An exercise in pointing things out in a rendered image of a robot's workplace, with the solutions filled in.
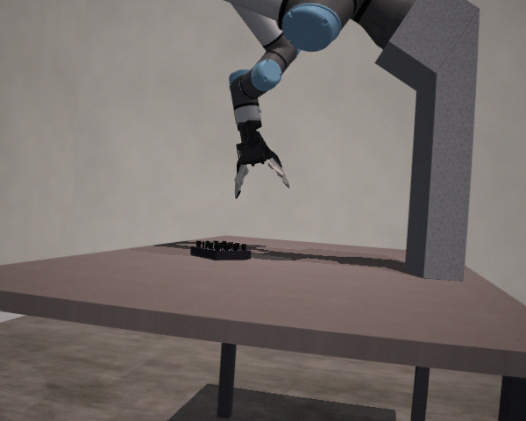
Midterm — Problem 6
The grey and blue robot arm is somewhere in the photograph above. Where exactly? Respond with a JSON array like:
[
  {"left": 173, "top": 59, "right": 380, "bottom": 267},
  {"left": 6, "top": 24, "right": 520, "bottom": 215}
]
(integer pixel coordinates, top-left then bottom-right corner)
[{"left": 224, "top": 0, "right": 416, "bottom": 125}]

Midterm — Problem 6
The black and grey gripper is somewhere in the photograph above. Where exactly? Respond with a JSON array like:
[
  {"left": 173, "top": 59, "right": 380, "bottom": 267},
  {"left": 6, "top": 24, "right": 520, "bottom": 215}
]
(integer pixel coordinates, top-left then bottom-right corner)
[{"left": 235, "top": 120, "right": 289, "bottom": 198}]

